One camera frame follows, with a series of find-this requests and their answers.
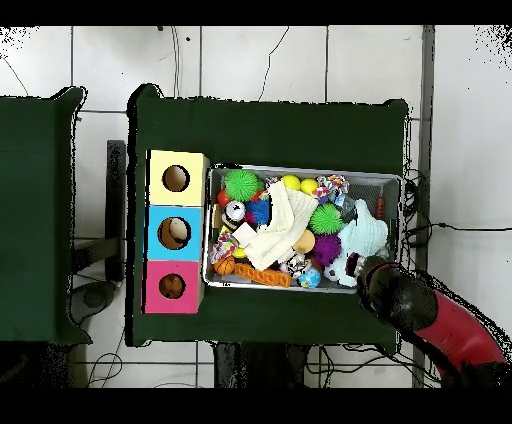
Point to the light blue cloth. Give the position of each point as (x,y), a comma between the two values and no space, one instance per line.
(364,234)

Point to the cream knitted cloth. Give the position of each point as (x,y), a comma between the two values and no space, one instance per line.
(280,228)

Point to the tan plush toy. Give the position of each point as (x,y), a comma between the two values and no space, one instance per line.
(172,286)

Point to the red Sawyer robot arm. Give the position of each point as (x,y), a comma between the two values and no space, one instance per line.
(408,300)

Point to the clear mesh bin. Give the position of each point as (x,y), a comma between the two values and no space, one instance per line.
(372,184)

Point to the wooden box with three holes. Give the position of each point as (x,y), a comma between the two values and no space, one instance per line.
(190,240)

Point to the purple bumpy ball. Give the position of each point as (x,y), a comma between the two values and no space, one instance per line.
(327,249)

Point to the small globe ball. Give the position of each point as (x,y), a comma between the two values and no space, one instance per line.
(310,278)

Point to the green spiky toy with eyes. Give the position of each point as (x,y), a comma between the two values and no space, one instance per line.
(326,218)

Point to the colourful patterned cloth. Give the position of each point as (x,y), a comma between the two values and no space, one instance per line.
(332,186)

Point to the orange plastic block tray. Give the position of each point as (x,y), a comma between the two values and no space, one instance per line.
(262,275)

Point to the yellow ball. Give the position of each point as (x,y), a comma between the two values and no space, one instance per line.
(290,182)

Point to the silver drink can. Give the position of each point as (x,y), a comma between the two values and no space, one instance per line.
(235,210)

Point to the dark green table cloth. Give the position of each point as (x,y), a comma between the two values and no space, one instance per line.
(44,240)
(260,132)

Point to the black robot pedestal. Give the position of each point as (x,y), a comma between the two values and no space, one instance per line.
(260,368)

